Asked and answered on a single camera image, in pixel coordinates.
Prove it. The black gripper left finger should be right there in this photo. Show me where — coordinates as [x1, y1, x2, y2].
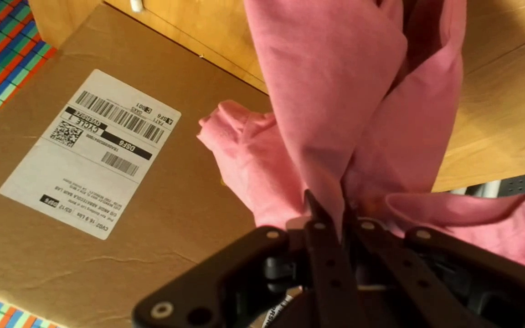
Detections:
[304, 190, 359, 328]

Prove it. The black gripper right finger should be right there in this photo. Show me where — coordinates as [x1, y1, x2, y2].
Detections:
[352, 218, 488, 328]

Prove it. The pink cloth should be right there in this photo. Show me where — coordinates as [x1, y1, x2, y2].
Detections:
[198, 0, 525, 265]

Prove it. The cardboard box with label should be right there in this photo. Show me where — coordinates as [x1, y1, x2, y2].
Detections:
[0, 5, 268, 328]

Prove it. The white marker pen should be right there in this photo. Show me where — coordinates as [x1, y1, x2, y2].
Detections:
[129, 0, 144, 12]

